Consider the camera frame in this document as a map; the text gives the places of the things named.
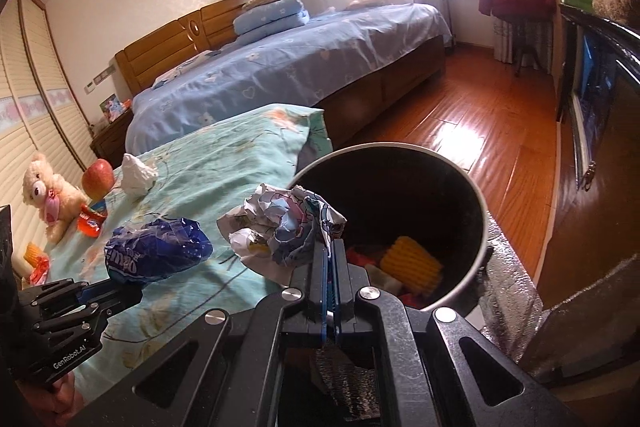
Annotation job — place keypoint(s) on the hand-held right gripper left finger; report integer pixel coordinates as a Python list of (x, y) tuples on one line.
[(322, 289)]

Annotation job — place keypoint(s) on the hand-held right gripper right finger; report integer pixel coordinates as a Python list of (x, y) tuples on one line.
[(337, 294)]

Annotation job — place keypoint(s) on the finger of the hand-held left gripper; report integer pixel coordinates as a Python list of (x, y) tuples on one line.
[(90, 291), (80, 319)]

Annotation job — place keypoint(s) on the red snack packet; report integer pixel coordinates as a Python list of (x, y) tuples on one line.
[(357, 255)]

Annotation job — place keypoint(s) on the red and white box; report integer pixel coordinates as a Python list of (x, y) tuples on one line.
[(384, 278)]

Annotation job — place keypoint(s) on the dark blue cookie wrapper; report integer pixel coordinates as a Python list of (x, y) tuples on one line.
[(160, 252)]

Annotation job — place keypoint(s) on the yellow corn cob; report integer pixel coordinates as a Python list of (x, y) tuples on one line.
[(412, 264)]

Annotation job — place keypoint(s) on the cartoon print wrapper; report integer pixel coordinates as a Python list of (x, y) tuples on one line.
[(280, 217)]

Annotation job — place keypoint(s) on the black and white trash bin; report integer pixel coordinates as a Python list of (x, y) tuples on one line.
[(390, 192)]

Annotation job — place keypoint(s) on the person's left hand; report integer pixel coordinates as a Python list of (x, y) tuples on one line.
[(62, 396)]

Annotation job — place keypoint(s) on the crumpled red wrapper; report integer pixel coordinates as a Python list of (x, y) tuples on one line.
[(39, 274)]

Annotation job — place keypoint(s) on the small yellow corn piece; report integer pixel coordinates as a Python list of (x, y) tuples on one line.
[(34, 254)]

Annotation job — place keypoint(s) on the small orange packet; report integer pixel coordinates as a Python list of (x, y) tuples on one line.
[(91, 221)]

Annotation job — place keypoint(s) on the cream teddy bear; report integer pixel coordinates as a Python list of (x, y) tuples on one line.
[(45, 192)]

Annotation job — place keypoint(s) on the red apple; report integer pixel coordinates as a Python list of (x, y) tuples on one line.
[(98, 179)]

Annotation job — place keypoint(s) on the crumpled white tissue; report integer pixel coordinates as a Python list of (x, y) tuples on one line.
[(137, 177)]

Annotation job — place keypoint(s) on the wooden nightstand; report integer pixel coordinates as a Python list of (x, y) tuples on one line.
[(112, 137)]

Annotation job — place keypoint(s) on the teal floral blanket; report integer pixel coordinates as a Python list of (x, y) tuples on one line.
[(200, 167)]

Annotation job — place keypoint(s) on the white sliding wardrobe doors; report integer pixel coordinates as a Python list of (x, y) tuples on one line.
[(35, 107)]

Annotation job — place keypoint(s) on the bed with blue sheet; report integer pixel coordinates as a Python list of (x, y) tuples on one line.
[(300, 62)]

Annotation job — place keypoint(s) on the flat blue print pillow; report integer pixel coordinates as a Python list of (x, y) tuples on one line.
[(185, 69)]

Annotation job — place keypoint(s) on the wooden headboard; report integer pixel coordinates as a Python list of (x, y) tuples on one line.
[(165, 42)]

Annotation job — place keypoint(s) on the folded blue quilt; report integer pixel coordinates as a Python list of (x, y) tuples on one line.
[(270, 17)]

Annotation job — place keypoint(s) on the white radiator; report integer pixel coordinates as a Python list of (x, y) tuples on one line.
[(442, 12)]

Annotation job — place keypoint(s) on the dark metal stool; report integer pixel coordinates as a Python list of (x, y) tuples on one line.
[(527, 49)]

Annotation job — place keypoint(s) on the black television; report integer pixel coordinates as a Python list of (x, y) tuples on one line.
[(595, 97)]

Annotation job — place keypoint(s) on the brown teddy bear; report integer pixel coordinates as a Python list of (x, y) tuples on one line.
[(617, 6)]

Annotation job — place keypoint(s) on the photo frame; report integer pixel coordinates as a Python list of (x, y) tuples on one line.
[(112, 107)]

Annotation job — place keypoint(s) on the wall switch panel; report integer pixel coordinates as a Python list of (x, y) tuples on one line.
[(96, 82)]

